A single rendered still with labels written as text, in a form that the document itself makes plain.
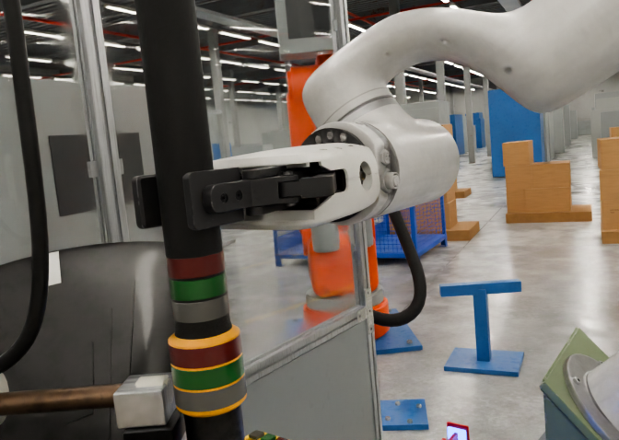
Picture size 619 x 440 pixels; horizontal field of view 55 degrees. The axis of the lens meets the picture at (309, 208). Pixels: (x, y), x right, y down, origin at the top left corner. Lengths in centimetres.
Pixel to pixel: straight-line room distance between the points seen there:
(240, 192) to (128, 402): 14
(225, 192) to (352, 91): 23
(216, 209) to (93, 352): 19
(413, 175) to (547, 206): 914
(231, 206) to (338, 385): 148
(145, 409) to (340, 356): 142
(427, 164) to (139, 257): 26
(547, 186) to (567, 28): 911
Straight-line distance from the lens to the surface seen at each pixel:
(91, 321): 49
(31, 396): 41
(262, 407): 154
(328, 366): 173
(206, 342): 35
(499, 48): 51
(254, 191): 35
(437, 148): 55
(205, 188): 33
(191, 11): 35
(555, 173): 958
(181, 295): 35
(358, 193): 41
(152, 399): 38
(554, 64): 50
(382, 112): 53
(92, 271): 52
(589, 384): 103
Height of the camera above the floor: 152
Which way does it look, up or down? 6 degrees down
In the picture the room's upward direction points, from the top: 5 degrees counter-clockwise
